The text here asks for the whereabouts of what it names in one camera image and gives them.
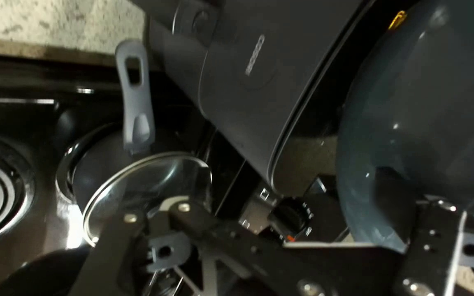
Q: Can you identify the black air fryer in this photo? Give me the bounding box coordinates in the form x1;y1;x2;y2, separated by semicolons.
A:
128;0;410;192

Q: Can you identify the blue bowl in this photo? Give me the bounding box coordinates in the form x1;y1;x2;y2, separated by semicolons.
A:
334;0;474;256

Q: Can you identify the saucepan with glass lid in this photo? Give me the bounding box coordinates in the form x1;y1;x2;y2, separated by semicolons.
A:
54;39;215;251

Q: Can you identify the black stove knob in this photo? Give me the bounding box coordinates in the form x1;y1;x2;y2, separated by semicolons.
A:
268;196;316;239

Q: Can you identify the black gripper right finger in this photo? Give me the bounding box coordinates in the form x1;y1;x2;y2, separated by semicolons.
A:
370;167;467;296

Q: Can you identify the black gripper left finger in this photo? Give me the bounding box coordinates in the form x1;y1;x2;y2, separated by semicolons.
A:
74;200;288;296

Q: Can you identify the black electric stove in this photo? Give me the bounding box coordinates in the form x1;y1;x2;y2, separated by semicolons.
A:
0;52;359;296

